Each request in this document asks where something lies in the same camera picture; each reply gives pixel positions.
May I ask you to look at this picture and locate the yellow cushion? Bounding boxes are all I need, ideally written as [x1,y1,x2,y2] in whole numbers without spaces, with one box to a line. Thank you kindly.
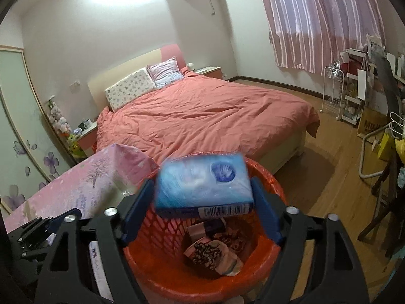
[394,139,405,165]

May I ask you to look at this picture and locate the hanging plush toys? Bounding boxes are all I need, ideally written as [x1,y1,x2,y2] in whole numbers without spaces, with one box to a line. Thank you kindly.
[47,100,72,134]

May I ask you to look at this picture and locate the blue tissue packet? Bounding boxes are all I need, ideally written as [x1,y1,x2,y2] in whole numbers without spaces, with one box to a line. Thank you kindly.
[154,152,255,219]

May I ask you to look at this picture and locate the white paper bag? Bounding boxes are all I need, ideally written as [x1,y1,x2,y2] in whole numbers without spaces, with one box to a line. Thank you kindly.
[356,68,369,102]

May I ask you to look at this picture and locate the red plaid scrunchie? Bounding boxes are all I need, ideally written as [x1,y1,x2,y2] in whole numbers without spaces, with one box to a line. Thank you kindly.
[213,220,254,254]

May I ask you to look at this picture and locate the white trolley shelf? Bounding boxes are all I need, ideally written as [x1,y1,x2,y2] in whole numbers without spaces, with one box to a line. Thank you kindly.
[342,49,377,125]

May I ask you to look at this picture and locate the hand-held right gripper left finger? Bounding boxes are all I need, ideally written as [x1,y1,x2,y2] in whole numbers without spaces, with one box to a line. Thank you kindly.
[33,179,155,304]

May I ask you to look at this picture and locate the orange plastic laundry basket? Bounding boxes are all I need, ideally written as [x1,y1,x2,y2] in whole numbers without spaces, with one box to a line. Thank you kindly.
[122,150,288,304]

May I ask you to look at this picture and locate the white wire rack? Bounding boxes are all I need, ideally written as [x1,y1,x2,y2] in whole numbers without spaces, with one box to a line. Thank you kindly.
[321,66,345,121]

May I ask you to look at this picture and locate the floral white pillow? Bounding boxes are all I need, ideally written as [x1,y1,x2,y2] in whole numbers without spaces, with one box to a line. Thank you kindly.
[104,68,156,112]

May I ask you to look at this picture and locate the grey garment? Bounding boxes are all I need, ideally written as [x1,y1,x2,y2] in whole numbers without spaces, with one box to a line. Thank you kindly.
[375,57,401,115]

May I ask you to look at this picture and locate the floral lavender tablecloth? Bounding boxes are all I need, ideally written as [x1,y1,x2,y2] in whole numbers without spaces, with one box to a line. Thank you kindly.
[3,144,162,303]

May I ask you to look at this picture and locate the pink nightstand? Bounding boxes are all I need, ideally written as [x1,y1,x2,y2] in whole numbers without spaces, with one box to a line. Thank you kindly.
[195,66,222,80]
[77,122,98,157]

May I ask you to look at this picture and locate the white tube frame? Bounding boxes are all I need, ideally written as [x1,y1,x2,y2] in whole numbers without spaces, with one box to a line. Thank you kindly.
[359,127,396,179]

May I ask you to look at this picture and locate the black white spotted scrunchie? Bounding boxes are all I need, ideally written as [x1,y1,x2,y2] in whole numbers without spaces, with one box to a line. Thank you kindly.
[191,242,222,268]

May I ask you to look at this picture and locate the brown paper bag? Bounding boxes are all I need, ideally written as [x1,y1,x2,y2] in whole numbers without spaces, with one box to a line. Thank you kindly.
[357,108,388,138]

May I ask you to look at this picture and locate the flower print wardrobe door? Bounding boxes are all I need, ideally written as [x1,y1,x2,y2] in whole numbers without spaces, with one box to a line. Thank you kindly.
[0,46,72,213]

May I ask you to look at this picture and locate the salmon duvet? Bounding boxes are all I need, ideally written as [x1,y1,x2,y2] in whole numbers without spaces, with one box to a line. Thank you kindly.
[95,71,320,168]

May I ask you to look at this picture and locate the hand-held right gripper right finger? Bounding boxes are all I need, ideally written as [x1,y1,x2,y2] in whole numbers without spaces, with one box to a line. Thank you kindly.
[250,177,371,304]

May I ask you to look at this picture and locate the pink striped curtain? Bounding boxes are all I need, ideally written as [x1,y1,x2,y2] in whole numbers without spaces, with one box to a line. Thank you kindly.
[255,0,388,73]

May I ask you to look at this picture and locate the yellow paper bag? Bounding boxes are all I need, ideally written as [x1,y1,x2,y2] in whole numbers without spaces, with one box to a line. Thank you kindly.
[378,130,396,162]

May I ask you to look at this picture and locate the pink striped pillow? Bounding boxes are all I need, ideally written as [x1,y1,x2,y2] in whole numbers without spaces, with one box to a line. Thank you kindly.
[146,56,184,89]

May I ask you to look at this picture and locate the dark wooden chair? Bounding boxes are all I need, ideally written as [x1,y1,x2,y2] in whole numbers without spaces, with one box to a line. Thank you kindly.
[357,152,405,257]

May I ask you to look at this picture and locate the yellow green plush toy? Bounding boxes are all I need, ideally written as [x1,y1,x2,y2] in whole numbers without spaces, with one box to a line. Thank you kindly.
[67,133,86,159]

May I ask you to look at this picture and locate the white blue sock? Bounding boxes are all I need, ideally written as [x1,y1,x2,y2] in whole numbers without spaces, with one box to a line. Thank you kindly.
[215,244,244,276]

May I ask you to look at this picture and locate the bed with pink duvet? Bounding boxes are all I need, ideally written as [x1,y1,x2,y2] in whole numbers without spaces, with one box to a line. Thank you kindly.
[87,45,320,173]

